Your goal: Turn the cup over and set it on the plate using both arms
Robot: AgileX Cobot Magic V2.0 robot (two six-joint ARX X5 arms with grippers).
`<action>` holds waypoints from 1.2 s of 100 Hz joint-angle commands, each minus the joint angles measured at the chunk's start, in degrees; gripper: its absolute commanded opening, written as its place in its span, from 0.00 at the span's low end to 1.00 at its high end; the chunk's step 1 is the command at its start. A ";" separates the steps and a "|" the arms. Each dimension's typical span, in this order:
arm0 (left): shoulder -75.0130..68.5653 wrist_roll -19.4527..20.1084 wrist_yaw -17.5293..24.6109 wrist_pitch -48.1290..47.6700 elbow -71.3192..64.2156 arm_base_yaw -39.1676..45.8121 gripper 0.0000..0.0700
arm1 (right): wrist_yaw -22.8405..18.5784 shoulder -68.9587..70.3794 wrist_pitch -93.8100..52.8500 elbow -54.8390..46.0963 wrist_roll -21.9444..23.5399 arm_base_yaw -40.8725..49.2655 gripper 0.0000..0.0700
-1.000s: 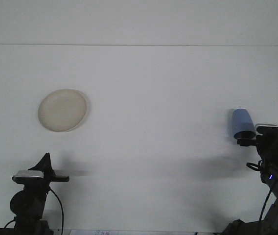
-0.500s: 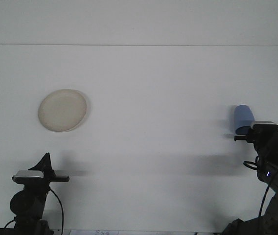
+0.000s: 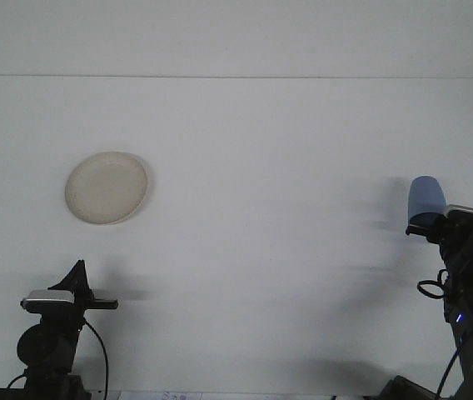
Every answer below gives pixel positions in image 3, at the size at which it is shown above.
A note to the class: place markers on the pale blue cup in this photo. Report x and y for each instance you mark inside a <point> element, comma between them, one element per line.
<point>426,196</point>

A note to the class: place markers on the pale round plate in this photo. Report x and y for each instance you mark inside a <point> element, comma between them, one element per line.
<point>107,187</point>

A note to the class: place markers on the white printed paper sheet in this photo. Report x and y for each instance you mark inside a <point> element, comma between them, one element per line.
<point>157,395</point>

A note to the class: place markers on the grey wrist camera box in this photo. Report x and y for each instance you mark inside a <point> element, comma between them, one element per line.
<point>469,214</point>
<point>49,298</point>

